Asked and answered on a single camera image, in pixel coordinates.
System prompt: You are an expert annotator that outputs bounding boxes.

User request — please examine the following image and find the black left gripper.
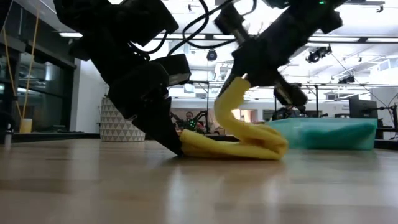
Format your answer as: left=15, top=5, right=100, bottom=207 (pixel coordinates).
left=107, top=63, right=184, bottom=156

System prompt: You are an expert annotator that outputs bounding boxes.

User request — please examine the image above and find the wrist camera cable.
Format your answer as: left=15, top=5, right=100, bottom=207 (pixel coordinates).
left=129, top=0, right=211, bottom=57
left=182, top=0, right=259, bottom=50

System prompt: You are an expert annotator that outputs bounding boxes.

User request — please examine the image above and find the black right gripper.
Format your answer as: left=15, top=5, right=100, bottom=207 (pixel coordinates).
left=217, top=30, right=308, bottom=108

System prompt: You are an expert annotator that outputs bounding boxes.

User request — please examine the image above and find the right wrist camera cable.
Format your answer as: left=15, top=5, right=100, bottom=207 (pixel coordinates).
left=182, top=0, right=259, bottom=50

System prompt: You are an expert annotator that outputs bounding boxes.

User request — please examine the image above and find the ceiling track fixture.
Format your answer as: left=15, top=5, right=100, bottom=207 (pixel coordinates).
left=354, top=0, right=386, bottom=14

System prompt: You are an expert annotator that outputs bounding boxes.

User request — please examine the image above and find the cream cylinder cup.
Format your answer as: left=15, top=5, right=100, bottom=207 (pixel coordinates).
left=20, top=118, right=33, bottom=134

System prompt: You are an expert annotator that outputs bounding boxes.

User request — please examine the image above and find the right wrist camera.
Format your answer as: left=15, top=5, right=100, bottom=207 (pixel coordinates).
left=214, top=4, right=249, bottom=44

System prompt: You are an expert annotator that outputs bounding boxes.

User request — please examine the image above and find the small grey post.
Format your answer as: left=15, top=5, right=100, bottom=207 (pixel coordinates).
left=4, top=123, right=14, bottom=147

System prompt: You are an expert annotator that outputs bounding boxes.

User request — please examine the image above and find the translucent teal plastic bin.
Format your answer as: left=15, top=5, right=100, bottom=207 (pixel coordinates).
left=267, top=117, right=379, bottom=151

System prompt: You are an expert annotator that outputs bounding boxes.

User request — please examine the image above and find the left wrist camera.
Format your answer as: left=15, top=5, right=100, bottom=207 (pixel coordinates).
left=154, top=53, right=192, bottom=87

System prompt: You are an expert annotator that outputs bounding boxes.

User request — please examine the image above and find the black computer monitor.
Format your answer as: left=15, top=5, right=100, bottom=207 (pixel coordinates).
left=348, top=98, right=379, bottom=119

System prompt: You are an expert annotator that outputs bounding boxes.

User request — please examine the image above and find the succulent in patterned white pot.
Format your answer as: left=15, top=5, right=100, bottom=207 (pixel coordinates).
left=99, top=96, right=146, bottom=143

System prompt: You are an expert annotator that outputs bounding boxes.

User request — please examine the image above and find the black ceiling spotlight cluster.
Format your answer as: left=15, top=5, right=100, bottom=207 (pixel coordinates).
left=305, top=45, right=333, bottom=64

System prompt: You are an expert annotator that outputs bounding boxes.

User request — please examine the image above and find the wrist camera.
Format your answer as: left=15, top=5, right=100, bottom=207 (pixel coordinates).
left=214, top=4, right=249, bottom=44
left=154, top=53, right=192, bottom=87

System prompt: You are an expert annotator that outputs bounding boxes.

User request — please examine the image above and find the yellow microfiber towel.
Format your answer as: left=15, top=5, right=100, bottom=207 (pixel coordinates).
left=180, top=77, right=289, bottom=161

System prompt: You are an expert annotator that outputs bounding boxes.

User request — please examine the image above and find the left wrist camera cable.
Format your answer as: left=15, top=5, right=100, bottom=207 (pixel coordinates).
left=129, top=0, right=211, bottom=57

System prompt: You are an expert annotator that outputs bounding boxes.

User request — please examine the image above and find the orange extension cable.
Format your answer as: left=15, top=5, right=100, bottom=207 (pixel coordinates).
left=0, top=0, right=40, bottom=125

